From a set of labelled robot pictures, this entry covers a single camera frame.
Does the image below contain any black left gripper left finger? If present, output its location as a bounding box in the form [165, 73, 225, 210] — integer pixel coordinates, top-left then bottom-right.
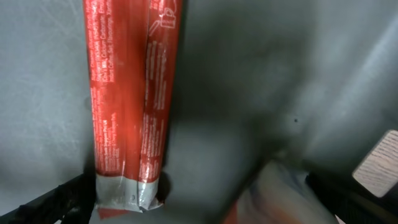
[1, 174, 96, 224]

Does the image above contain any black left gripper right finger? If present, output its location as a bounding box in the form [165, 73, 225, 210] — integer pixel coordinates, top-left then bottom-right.
[305, 172, 397, 224]

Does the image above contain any red coffee stick sachet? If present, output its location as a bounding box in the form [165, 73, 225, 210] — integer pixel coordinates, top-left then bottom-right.
[83, 0, 183, 219]

